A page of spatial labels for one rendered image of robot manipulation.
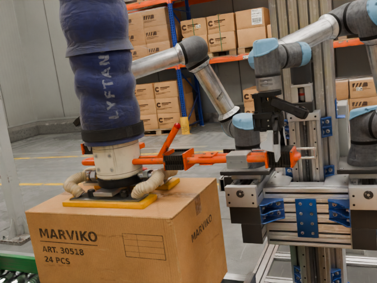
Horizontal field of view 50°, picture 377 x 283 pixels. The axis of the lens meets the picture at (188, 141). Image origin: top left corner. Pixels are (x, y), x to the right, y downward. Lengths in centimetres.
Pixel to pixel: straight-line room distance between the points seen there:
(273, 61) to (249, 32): 740
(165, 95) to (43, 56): 484
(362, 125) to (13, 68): 1194
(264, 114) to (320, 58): 73
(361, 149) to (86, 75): 109
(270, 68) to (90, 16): 59
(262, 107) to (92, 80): 56
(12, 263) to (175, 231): 136
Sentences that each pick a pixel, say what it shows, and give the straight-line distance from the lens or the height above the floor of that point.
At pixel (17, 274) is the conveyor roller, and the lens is 249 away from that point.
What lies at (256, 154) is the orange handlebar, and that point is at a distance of 131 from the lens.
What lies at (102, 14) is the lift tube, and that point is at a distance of 139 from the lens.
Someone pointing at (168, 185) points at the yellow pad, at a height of 110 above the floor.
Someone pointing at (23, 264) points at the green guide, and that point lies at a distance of 240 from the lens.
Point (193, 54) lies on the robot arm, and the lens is 174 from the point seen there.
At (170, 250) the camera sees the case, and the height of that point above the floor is 97.
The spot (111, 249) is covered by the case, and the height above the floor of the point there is 96.
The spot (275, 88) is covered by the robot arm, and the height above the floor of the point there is 142.
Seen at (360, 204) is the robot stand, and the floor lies 93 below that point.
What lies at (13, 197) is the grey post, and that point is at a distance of 447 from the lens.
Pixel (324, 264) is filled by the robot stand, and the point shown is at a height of 54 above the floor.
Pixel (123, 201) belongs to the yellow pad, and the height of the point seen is 110.
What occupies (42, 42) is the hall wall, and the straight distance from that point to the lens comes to 1293.
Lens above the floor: 152
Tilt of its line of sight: 11 degrees down
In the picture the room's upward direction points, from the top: 7 degrees counter-clockwise
